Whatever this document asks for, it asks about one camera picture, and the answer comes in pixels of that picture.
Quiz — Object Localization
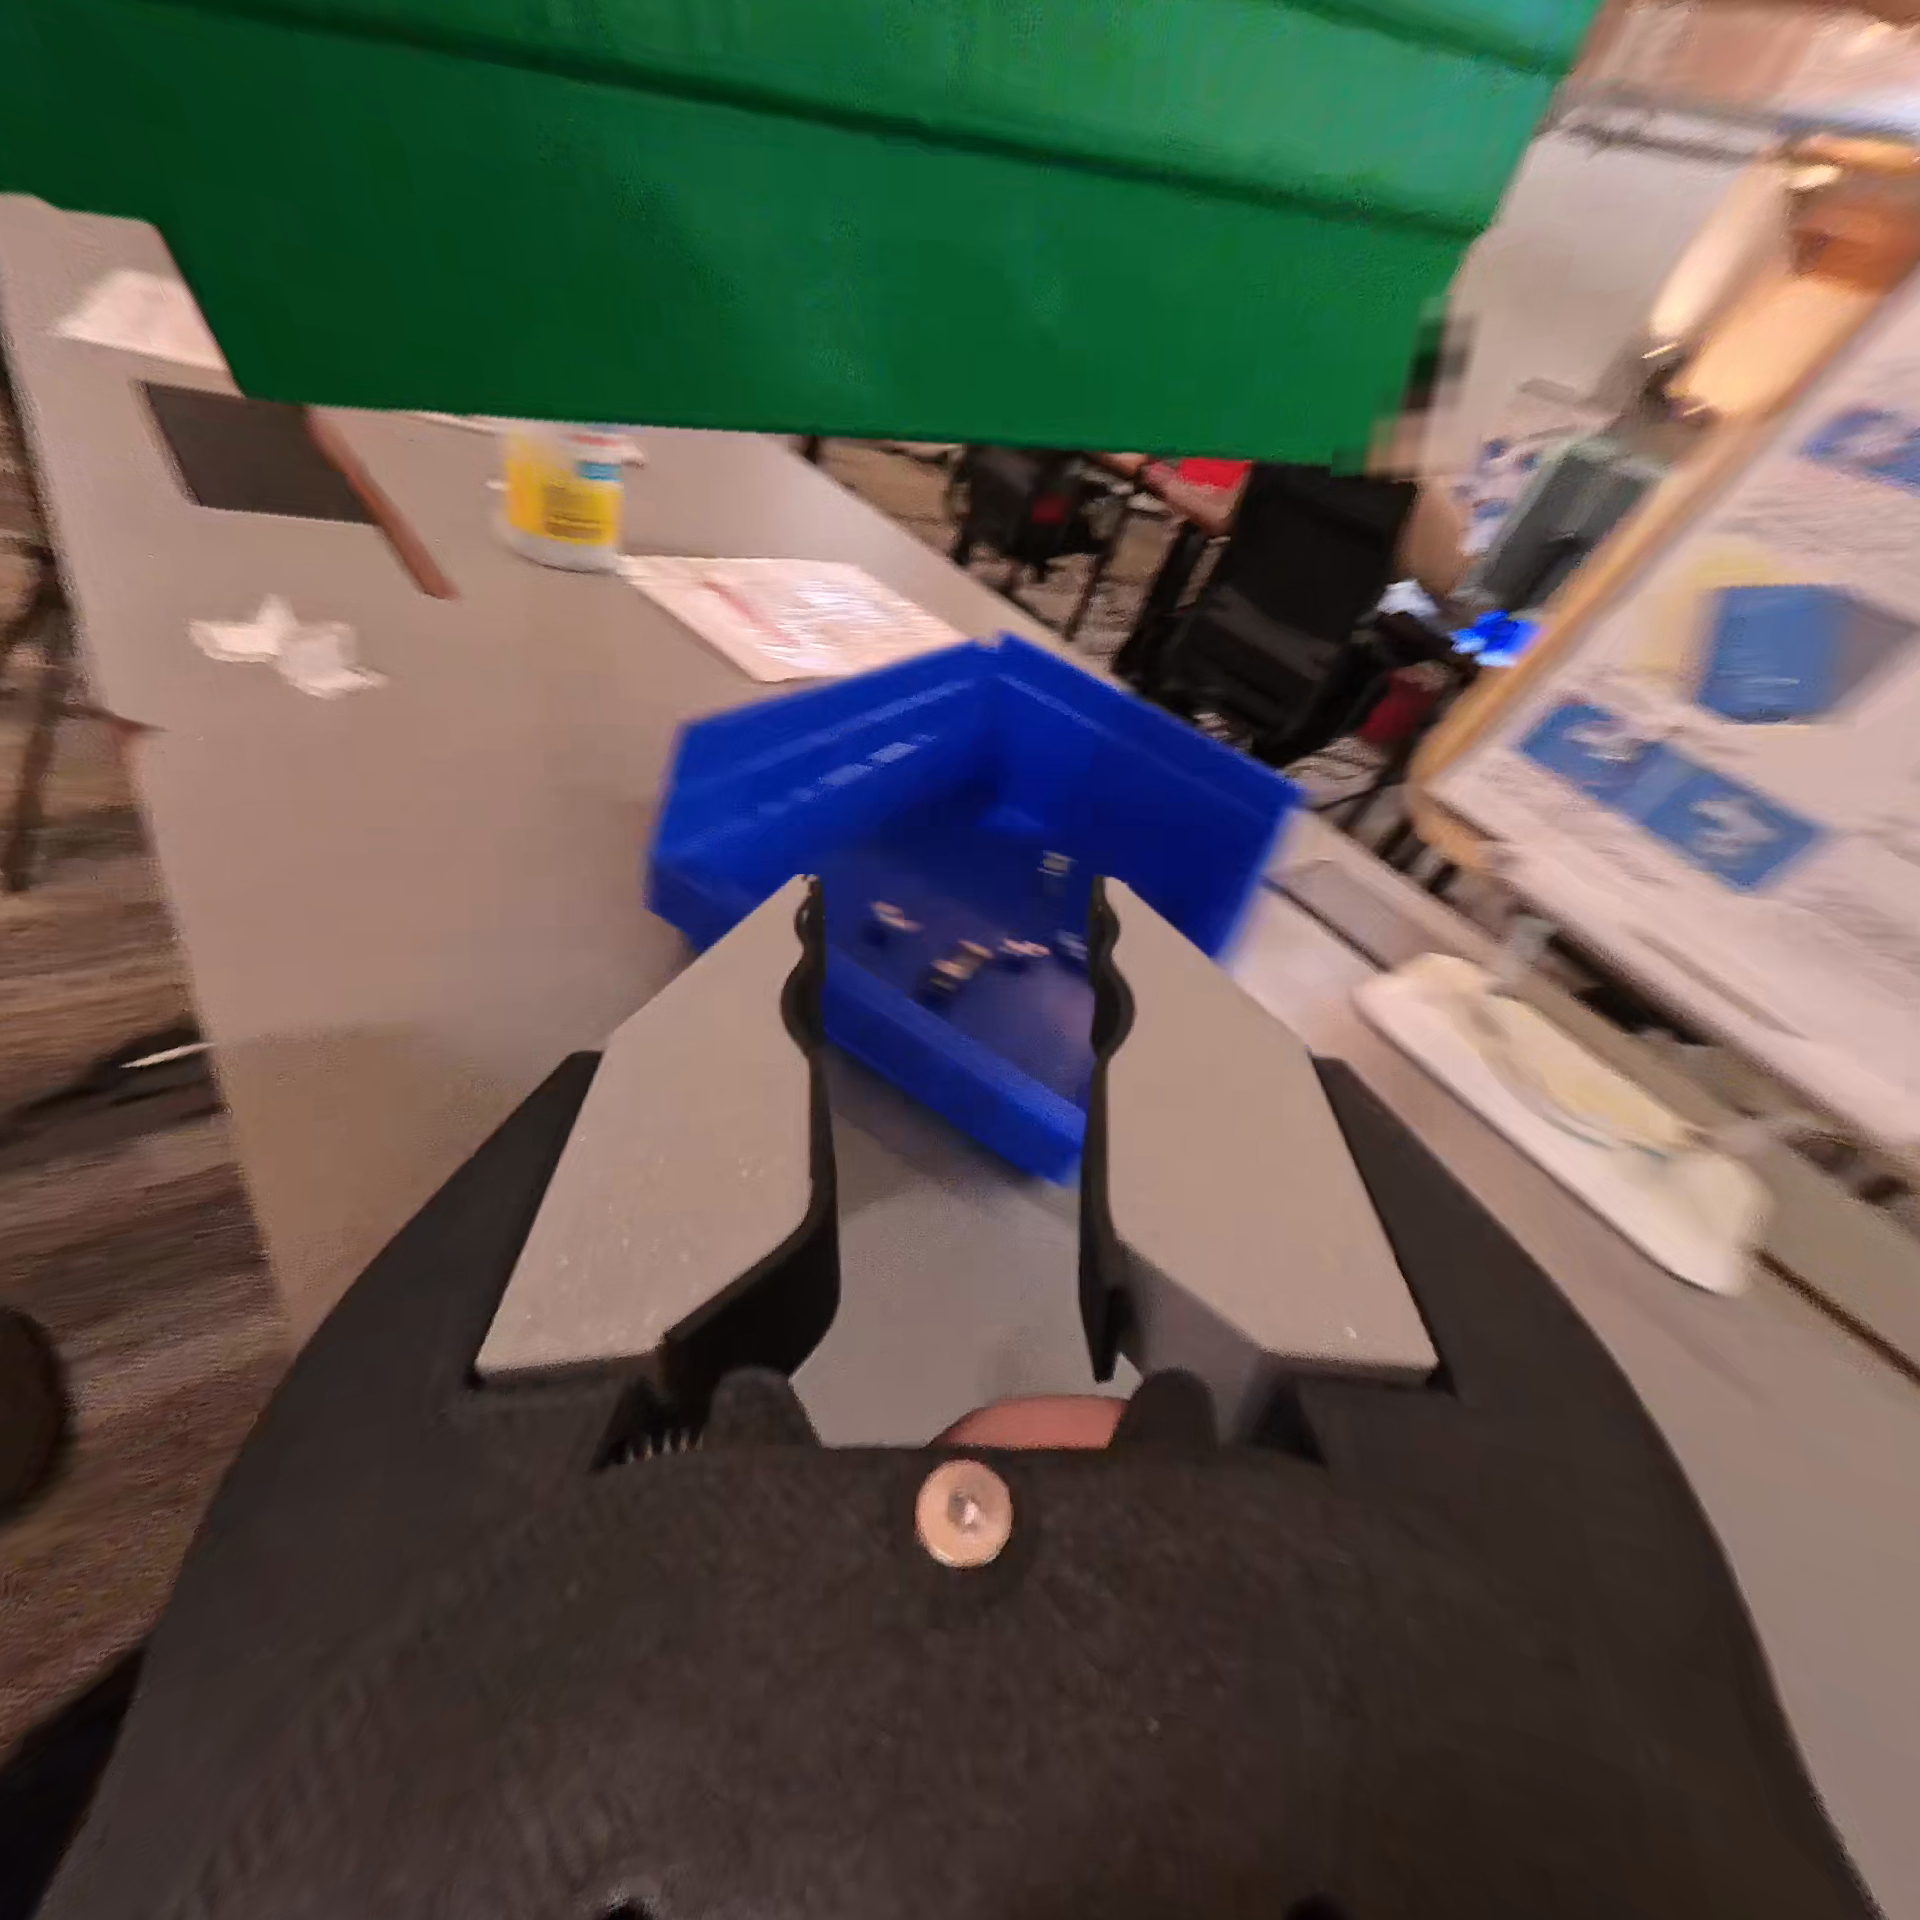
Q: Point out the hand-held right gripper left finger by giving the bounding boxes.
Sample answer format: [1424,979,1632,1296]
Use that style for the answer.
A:
[476,874,842,1385]

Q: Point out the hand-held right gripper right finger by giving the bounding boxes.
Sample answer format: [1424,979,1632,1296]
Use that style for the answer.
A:
[1076,874,1442,1442]

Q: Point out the blue plastic bin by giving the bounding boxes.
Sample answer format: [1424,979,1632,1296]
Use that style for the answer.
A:
[648,631,1305,1188]

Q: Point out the green plastic bin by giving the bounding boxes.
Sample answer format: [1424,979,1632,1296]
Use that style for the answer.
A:
[0,0,1608,469]

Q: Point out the printed paper sheet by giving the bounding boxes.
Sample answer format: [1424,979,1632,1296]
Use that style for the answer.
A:
[622,553,971,683]
[53,269,229,373]

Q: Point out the clear plastic wrapper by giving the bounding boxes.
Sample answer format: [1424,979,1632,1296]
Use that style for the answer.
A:
[189,594,390,701]

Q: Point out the disinfectant wipes canister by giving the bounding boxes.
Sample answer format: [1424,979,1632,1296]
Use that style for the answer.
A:
[499,423,631,576]

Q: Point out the printed instruction sheet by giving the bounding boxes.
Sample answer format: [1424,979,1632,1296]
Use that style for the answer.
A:
[1440,299,1920,1120]

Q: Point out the dark desk cable cover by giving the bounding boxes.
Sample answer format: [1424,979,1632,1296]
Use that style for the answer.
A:
[142,381,385,527]

